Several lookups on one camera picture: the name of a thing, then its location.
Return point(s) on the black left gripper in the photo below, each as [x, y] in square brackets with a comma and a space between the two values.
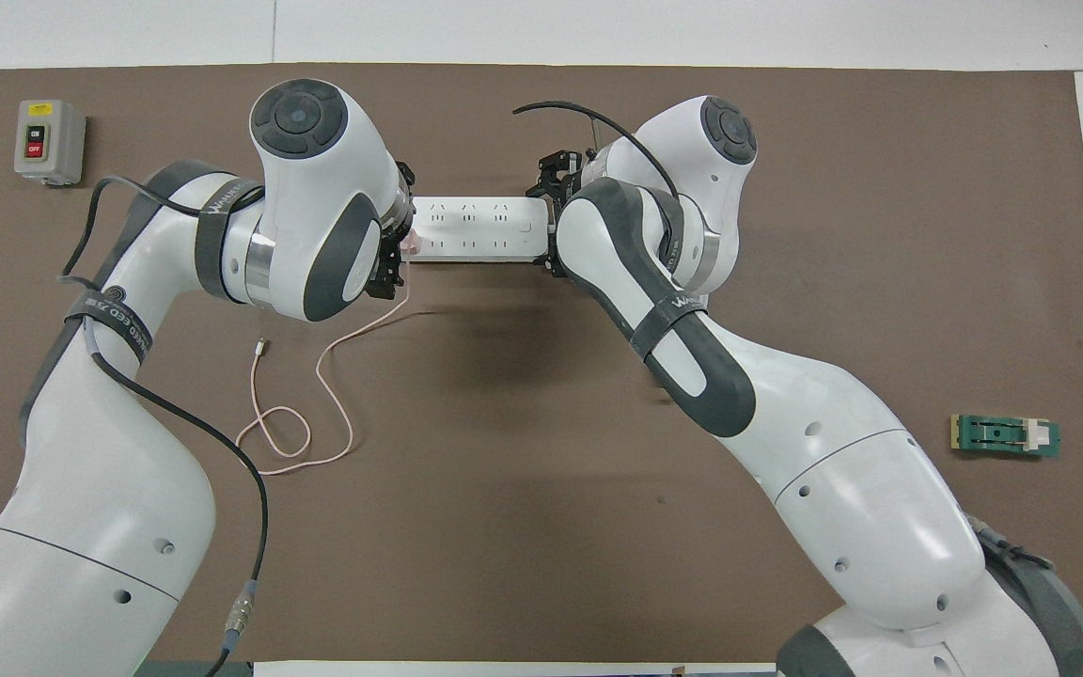
[389, 256]

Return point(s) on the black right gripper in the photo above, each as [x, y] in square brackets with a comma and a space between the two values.
[577, 165]

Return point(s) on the pink charger plug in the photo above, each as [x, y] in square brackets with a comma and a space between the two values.
[412, 244]

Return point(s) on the white power strip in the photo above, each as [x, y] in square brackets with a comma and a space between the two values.
[476, 230]

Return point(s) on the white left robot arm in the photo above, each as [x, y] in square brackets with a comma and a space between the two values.
[81, 470]

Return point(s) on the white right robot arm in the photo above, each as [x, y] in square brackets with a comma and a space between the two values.
[833, 451]

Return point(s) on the brown table mat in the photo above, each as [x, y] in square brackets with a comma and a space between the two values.
[523, 527]

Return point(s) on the grey on-off switch box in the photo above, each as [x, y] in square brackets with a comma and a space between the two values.
[48, 141]

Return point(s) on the green knife switch yellow base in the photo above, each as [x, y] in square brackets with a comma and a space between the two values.
[1002, 435]

